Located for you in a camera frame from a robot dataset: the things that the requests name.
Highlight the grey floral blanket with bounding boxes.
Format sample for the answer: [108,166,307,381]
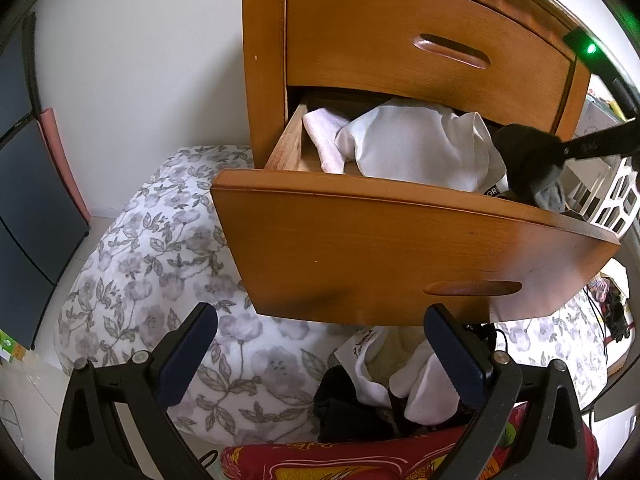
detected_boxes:
[55,145,616,448]

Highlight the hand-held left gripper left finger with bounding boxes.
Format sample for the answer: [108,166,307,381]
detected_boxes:
[54,302,219,480]

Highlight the wooden drawer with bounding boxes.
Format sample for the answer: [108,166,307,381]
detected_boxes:
[210,102,621,328]
[285,0,576,128]

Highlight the wooden nightstand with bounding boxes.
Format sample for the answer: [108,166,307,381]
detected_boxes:
[242,0,593,171]

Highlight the dark clothes pile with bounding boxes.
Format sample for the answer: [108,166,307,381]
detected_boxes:
[592,275,631,343]

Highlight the green printed package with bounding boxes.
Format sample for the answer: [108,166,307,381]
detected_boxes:
[0,330,26,361]

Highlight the black cable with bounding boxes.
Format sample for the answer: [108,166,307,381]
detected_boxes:
[197,452,221,480]

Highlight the white lattice basket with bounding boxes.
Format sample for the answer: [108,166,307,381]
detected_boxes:
[575,155,640,235]
[567,87,628,211]

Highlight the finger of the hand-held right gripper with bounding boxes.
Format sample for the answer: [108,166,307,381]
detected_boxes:
[561,117,640,161]

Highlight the black cloth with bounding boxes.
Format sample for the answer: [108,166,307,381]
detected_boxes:
[492,124,568,211]

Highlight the dark cabinet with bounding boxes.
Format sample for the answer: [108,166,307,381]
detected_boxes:
[0,12,91,351]

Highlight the red floral blanket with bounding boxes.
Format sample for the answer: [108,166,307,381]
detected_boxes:
[220,400,601,480]

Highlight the white sock pair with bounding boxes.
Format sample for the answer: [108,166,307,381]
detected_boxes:
[389,342,468,426]

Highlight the white cloth with script print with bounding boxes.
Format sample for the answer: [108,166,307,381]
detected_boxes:
[336,329,396,408]

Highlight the closed wooden drawer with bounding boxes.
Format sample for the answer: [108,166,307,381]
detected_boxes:
[285,0,576,128]

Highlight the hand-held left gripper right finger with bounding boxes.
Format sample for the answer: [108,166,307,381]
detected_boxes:
[423,303,587,480]

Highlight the light pink folded cloth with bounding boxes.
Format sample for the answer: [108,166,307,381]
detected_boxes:
[301,107,351,175]

